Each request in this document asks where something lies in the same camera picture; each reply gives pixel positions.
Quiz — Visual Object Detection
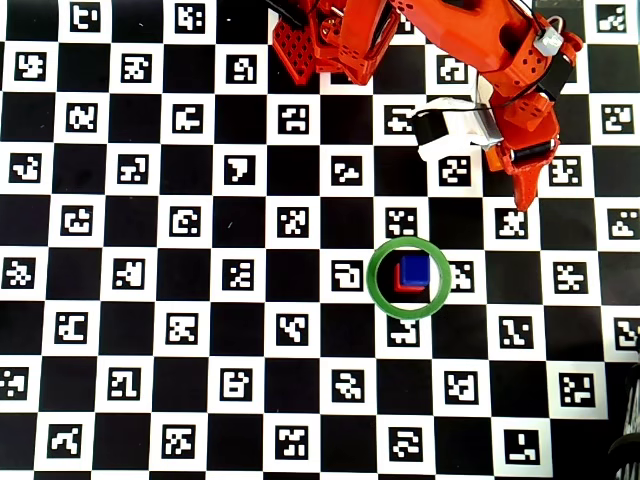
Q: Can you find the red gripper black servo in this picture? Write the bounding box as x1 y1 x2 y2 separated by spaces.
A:
487 89 561 213

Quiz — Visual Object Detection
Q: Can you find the blue cube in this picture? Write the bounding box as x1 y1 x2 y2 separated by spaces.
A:
399 253 432 287

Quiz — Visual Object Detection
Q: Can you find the red cube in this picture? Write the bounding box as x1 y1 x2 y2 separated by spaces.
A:
392 262 426 295

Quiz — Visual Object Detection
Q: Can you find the red robot base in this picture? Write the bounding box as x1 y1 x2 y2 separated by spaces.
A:
272 0 396 86

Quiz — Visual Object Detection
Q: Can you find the checkerboard marker mat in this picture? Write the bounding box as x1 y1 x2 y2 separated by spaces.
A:
0 0 640 480

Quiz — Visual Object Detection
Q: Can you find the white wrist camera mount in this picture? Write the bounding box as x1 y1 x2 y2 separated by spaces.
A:
412 96 501 162

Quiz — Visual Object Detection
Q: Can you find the green ring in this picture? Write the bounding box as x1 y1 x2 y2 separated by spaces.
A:
366 236 453 321

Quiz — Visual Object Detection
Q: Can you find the black camera stand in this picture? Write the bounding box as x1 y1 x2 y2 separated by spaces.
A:
607 349 640 480

